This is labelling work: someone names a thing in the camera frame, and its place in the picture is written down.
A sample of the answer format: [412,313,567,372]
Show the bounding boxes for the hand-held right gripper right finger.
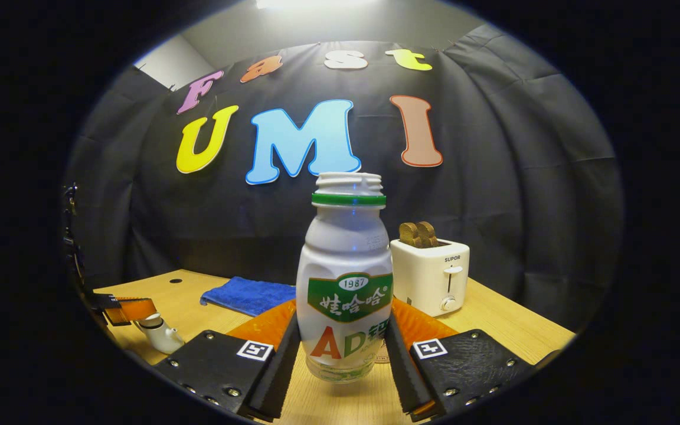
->
[383,296,537,423]

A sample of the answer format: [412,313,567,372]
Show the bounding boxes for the white teacup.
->
[138,312,187,355]

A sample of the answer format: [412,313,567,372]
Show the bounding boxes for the blue towel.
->
[200,276,298,318]

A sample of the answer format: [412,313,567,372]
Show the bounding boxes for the white toaster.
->
[390,238,471,318]

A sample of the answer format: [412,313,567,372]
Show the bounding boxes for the brown bread slices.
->
[398,221,439,249]

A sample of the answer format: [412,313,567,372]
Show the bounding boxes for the black backdrop cloth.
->
[66,24,624,331]

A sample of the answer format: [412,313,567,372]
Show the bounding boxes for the ceiling light panel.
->
[256,0,376,9]

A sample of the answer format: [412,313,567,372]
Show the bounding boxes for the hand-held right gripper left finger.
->
[152,298,303,423]

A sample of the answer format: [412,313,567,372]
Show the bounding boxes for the white water bottle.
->
[295,172,394,385]

